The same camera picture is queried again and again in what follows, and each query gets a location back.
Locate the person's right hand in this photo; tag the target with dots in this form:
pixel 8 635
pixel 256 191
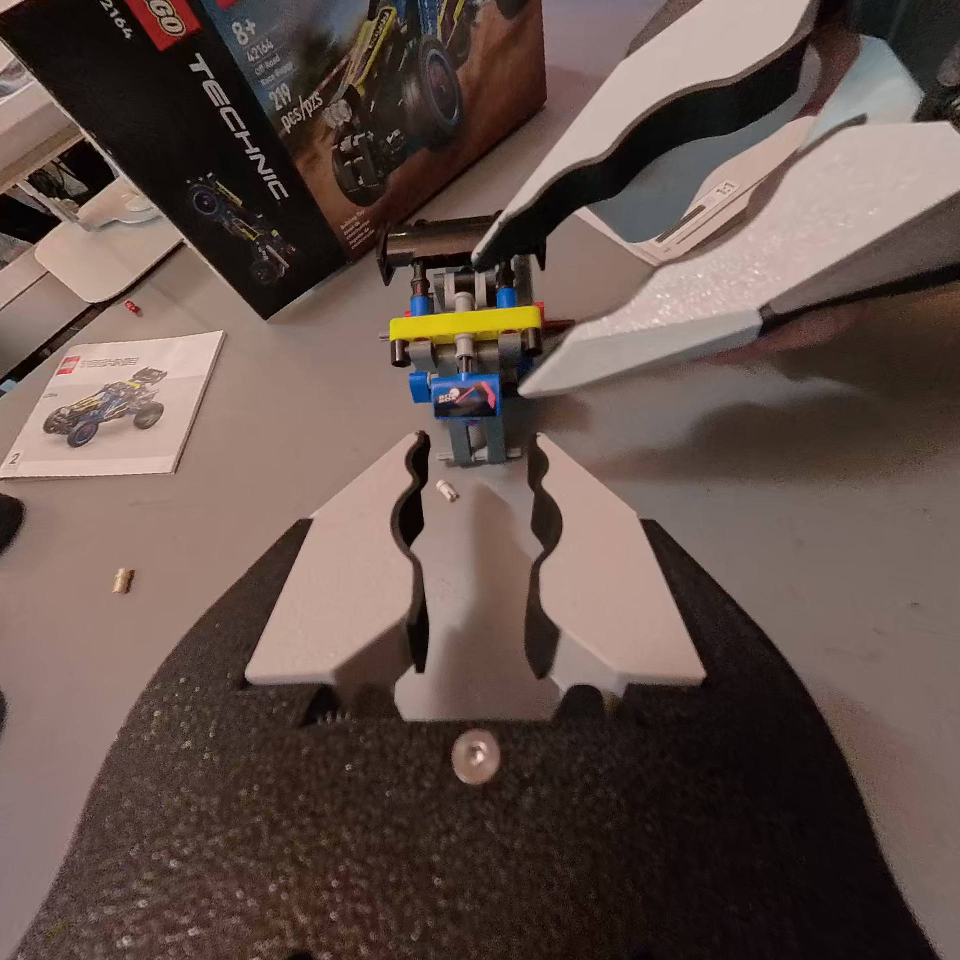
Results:
pixel 810 337

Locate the partly built toy buggy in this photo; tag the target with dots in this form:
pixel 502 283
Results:
pixel 465 324

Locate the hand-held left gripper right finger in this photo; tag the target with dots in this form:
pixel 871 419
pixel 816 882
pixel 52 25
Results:
pixel 611 600

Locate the instruction booklet with buggy cover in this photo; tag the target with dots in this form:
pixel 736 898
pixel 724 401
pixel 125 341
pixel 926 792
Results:
pixel 150 442

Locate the tan toy pin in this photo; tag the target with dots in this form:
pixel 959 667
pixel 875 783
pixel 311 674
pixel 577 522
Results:
pixel 124 582

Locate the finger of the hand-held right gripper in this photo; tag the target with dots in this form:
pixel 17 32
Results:
pixel 645 97
pixel 750 255

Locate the black toy tire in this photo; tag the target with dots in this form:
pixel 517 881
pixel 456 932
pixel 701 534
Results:
pixel 7 525

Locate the white sign stand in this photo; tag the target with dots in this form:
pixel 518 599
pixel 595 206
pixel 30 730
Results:
pixel 97 262

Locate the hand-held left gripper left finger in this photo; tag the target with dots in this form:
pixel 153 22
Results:
pixel 337 600

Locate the white toy pin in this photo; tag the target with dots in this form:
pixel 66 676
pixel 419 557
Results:
pixel 447 490

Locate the dark toy set box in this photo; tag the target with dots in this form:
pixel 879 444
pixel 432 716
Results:
pixel 225 150

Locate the blue stickered toy tile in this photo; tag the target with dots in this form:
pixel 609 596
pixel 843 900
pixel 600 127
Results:
pixel 465 397

